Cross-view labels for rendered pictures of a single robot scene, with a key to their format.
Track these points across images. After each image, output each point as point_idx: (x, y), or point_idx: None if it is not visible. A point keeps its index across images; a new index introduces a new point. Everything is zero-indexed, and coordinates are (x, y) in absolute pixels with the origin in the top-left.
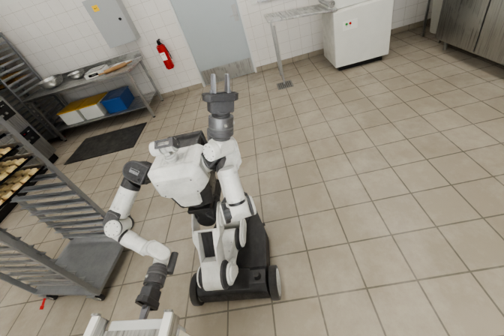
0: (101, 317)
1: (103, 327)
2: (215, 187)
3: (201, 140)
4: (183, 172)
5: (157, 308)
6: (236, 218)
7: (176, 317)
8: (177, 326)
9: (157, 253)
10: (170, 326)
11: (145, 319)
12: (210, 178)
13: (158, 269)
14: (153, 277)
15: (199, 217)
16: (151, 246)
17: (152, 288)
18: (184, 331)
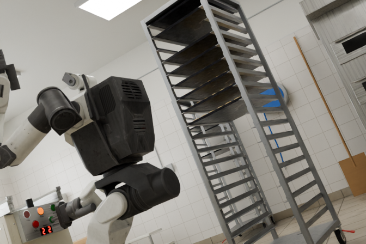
0: (56, 191)
1: (55, 199)
2: (127, 173)
3: (102, 89)
4: None
5: (60, 224)
6: None
7: (7, 207)
8: (5, 213)
9: (84, 189)
10: (1, 204)
11: (34, 206)
12: (80, 138)
13: (74, 200)
14: (71, 200)
15: None
16: (92, 182)
17: (63, 206)
18: (24, 239)
